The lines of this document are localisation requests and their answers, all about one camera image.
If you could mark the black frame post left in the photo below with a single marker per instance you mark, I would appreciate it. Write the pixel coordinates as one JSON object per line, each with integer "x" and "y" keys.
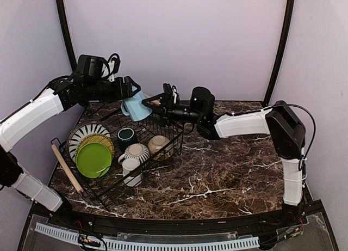
{"x": 66, "y": 33}

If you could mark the wooden rack handle near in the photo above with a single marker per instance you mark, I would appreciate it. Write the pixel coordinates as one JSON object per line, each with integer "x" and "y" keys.
{"x": 66, "y": 169}

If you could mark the black frame post right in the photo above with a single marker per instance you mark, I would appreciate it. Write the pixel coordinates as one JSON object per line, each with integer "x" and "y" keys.
{"x": 280, "y": 52}

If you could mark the dark green mug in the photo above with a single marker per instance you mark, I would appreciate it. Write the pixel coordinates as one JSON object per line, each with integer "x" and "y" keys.
{"x": 126, "y": 137}

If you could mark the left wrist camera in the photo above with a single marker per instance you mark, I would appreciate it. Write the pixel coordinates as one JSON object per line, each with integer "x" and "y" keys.
{"x": 111, "y": 68}

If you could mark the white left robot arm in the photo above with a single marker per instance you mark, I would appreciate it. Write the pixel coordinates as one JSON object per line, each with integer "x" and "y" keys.
{"x": 60, "y": 95}

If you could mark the yellow ribbed plate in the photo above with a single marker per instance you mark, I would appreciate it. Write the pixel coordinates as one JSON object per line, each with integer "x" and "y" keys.
{"x": 98, "y": 138}

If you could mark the white slotted cable duct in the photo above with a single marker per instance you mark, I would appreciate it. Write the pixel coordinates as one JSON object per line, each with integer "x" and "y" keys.
{"x": 126, "y": 241}

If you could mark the black frame post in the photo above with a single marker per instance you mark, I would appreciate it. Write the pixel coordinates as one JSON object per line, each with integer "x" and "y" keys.
{"x": 280, "y": 52}
{"x": 66, "y": 33}

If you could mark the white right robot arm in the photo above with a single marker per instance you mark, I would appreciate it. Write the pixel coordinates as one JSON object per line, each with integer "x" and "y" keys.
{"x": 279, "y": 121}

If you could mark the black wire dish rack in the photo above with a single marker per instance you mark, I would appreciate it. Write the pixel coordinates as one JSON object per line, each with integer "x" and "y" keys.
{"x": 108, "y": 194}

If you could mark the beige patterned bowl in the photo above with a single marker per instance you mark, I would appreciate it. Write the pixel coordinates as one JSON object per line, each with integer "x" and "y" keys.
{"x": 157, "y": 147}

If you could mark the bright green plate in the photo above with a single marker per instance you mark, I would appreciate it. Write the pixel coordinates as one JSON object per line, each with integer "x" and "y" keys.
{"x": 93, "y": 160}

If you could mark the black front rail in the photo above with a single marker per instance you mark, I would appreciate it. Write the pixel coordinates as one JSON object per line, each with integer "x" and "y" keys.
{"x": 261, "y": 224}

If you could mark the white steel tumbler cup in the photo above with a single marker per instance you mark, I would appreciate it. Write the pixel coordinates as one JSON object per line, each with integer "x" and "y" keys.
{"x": 131, "y": 173}

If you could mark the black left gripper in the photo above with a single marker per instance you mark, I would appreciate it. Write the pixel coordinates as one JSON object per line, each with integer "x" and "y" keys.
{"x": 122, "y": 93}

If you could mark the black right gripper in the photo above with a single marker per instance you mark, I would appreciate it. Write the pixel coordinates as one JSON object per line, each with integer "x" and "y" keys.
{"x": 166, "y": 118}

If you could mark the striped round mug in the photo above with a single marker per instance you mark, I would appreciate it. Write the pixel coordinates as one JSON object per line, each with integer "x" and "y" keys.
{"x": 137, "y": 151}

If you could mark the light blue faceted mug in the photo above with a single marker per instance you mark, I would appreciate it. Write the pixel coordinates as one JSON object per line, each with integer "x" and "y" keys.
{"x": 132, "y": 107}

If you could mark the black white striped plate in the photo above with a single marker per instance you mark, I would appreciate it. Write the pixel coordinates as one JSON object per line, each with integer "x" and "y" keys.
{"x": 80, "y": 132}

